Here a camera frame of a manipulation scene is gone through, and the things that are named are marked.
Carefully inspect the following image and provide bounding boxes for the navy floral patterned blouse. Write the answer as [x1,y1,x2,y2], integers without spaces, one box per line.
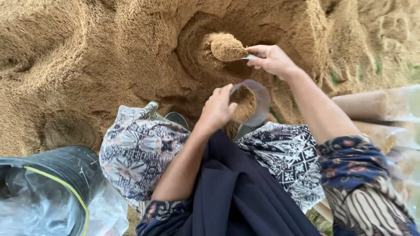
[136,134,420,236]

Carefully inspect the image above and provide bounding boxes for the scoopful of brown husk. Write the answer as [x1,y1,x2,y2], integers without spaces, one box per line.
[210,33,249,62]

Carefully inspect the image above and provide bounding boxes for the small clear plastic bag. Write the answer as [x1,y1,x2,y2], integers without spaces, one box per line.
[229,80,272,128]

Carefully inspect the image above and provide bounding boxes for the person's right hand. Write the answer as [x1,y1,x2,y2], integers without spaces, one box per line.
[246,45,301,81]

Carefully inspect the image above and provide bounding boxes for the dark navy headscarf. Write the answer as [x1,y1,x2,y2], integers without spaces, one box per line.
[136,129,323,236]

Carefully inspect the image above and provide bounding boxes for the crumpled clear plastic bags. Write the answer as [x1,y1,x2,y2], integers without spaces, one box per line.
[0,163,129,236]

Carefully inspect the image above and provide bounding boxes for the dark sandal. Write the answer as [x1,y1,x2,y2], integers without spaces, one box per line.
[164,112,190,131]
[234,123,264,141]

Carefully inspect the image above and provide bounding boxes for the patterned batik trousers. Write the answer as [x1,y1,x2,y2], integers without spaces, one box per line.
[99,102,326,214]

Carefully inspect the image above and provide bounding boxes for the black bucket with yellow stripe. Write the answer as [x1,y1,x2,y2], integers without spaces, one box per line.
[0,146,106,236]

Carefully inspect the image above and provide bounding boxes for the brown husk filling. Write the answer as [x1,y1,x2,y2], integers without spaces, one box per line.
[230,86,257,124]

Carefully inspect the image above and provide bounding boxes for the person's left hand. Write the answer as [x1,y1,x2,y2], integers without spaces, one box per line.
[198,83,238,132]

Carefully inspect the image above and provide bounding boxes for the husk-filled clear plastic bag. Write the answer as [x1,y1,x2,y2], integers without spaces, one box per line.
[331,85,420,124]
[352,121,420,155]
[385,147,420,187]

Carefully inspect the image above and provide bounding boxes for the pale plastic scoop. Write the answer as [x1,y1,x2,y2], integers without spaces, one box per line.
[210,33,260,63]

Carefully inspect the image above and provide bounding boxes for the heap of brown rice husk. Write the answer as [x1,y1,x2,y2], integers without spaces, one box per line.
[0,0,420,158]

